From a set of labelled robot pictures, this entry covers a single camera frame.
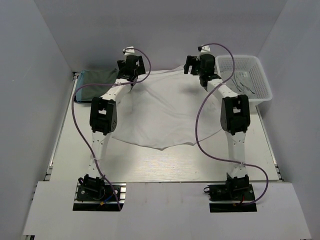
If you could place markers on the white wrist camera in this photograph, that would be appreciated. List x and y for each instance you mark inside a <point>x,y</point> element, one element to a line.
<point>128,51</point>
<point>203,50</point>

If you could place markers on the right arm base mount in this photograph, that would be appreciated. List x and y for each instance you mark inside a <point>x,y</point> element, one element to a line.
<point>236,195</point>

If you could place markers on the folded light blue t-shirt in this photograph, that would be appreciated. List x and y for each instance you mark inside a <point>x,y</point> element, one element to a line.
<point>78,88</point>

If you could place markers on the white plastic basket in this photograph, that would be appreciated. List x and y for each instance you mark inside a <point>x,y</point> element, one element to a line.
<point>226,66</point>

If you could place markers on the white t-shirt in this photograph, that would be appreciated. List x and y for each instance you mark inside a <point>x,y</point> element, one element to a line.
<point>169,108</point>

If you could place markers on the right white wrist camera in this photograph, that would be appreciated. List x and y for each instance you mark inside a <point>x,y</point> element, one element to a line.
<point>203,50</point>

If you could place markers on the grey t-shirt in basket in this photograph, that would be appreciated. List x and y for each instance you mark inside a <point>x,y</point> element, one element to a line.
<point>241,84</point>

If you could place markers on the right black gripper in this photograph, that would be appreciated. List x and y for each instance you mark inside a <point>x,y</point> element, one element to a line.
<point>191,60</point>

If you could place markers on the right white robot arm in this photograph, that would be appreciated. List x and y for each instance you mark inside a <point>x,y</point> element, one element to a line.
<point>234,112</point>

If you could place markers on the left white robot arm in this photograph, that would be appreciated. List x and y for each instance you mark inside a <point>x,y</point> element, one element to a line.
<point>103,112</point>

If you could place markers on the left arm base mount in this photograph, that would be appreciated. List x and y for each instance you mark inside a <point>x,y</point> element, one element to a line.
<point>94,194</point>

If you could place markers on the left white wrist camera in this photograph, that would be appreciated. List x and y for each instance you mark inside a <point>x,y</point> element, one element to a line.
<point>128,51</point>

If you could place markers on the folded green t-shirt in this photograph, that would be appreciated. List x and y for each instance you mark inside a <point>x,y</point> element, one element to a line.
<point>102,81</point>

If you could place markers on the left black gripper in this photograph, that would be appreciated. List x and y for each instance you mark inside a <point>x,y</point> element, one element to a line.
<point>141,69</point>

